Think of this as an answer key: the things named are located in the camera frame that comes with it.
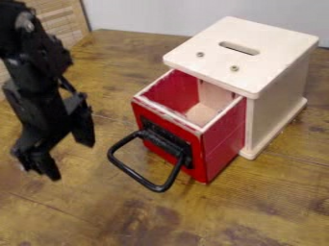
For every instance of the red drawer front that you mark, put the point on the red drawer front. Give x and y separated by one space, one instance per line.
201 113

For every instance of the black metal drawer handle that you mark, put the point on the black metal drawer handle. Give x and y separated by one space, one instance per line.
147 144

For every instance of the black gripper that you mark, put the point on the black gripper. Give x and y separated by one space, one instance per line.
48 115

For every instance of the white wooden drawer box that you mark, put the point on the white wooden drawer box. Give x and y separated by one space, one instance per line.
258 61

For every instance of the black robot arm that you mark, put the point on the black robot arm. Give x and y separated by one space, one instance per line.
34 54

